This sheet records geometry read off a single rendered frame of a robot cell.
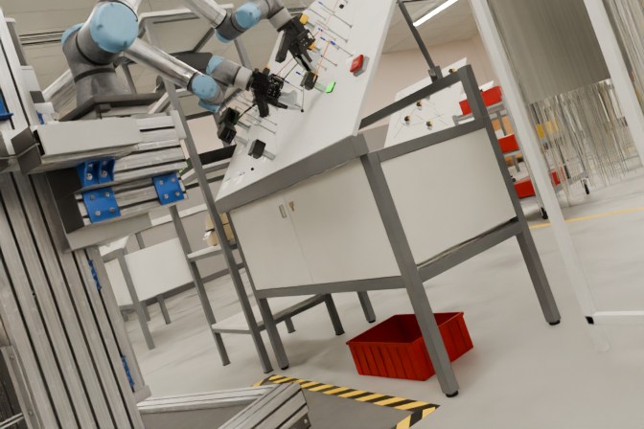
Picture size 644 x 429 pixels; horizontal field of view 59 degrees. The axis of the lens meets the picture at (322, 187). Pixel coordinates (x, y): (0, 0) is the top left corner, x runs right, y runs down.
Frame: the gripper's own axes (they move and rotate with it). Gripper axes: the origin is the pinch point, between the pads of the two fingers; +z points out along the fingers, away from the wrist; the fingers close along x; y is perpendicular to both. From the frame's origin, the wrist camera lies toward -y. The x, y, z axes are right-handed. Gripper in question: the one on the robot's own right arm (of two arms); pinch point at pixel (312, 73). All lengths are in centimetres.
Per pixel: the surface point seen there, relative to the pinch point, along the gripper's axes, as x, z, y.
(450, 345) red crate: -28, 103, -31
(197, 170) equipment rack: 84, 13, -41
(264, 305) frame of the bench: 63, 79, -62
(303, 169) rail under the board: -8.2, 22.7, -28.7
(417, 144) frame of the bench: -36, 35, -1
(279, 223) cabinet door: 26, 42, -40
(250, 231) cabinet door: 54, 45, -46
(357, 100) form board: -32.1, 11.1, -7.7
